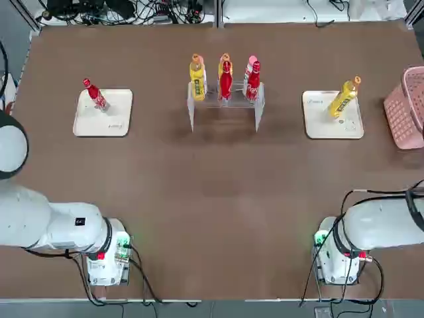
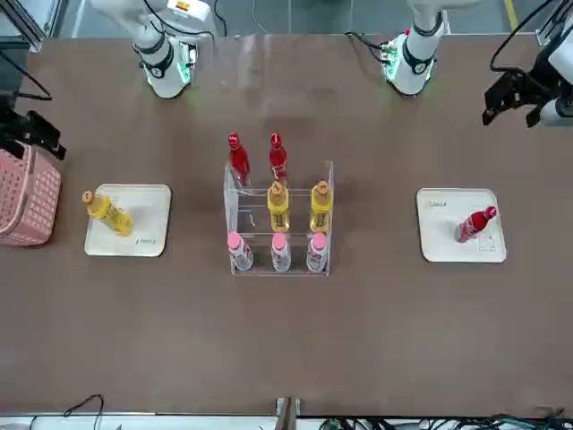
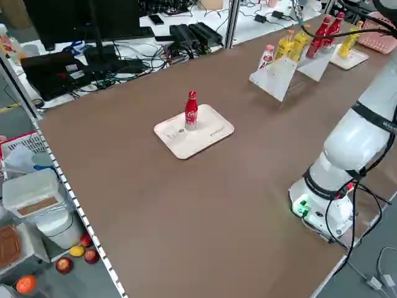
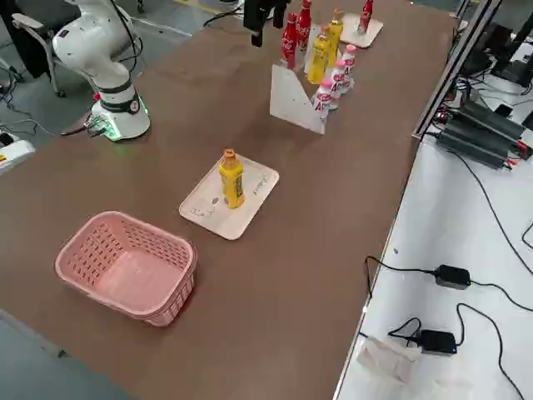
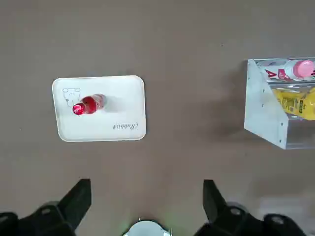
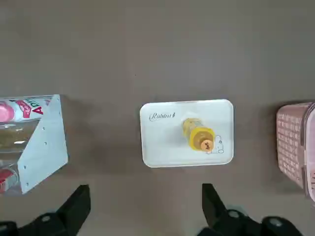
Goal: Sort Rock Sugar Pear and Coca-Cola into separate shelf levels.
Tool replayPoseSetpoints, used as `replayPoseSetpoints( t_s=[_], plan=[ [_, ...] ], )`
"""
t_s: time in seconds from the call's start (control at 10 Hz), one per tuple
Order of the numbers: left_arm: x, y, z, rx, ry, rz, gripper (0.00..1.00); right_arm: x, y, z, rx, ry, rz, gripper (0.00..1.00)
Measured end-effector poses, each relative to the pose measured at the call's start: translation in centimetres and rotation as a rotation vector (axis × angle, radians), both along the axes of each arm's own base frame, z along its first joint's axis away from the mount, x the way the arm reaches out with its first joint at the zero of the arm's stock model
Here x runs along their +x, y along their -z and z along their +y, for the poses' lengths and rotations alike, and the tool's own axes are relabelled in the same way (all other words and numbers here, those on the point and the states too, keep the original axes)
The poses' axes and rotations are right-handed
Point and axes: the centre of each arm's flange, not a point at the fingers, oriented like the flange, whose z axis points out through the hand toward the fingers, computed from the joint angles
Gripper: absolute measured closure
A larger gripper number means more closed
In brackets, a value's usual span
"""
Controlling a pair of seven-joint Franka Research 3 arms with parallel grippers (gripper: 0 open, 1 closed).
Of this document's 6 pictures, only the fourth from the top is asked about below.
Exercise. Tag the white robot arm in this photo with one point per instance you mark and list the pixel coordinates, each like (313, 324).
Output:
(89, 50)

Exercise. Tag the pink cap AD milk bottle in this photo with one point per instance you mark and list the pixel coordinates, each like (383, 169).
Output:
(340, 79)
(349, 62)
(325, 100)

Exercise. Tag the pink plastic basket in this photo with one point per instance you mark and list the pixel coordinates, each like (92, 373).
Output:
(137, 275)

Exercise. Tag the aluminium frame rail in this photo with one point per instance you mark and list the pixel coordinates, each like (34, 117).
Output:
(454, 71)

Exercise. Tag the white crumpled plastic bag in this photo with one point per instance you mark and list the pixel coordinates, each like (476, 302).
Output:
(387, 358)

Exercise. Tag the black power adapter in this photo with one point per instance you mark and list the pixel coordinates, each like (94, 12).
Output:
(437, 341)
(451, 276)

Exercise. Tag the yellow pear drink bottle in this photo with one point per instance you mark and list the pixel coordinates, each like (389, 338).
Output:
(335, 33)
(320, 58)
(232, 183)

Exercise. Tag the black power supply unit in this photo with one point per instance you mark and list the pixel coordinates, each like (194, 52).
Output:
(491, 118)
(479, 146)

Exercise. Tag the black monitor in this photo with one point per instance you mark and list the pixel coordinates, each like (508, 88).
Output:
(514, 54)

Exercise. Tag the clear tiered display shelf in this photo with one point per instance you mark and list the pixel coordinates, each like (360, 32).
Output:
(291, 100)

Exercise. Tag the red Coca-Cola bottle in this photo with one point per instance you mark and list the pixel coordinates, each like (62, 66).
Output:
(304, 25)
(290, 41)
(366, 14)

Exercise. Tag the white control box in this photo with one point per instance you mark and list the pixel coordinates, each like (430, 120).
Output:
(14, 154)

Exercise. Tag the white bear print tray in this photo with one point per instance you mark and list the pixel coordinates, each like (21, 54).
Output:
(370, 35)

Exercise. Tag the white rabbit print tray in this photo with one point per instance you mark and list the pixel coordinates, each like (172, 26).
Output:
(250, 208)

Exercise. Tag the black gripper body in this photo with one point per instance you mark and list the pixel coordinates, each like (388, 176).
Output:
(258, 12)

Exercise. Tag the grey office chair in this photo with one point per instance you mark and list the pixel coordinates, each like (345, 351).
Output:
(33, 25)

